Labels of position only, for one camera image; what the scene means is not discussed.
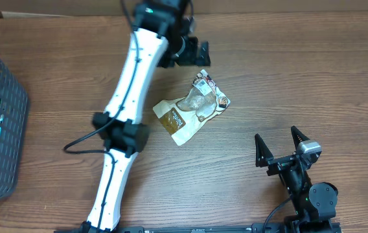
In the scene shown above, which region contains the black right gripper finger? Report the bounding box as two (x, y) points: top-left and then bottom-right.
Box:
(255, 134), (274, 167)
(291, 126), (310, 152)

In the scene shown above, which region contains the white brown snack bag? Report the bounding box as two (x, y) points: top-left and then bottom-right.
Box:
(153, 69), (231, 146)

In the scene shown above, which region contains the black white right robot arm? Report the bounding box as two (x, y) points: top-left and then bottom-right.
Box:
(251, 126), (341, 233)

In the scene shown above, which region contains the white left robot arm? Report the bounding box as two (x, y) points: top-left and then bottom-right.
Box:
(63, 0), (211, 232)

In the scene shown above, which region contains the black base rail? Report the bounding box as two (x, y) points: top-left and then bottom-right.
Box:
(113, 223), (342, 233)

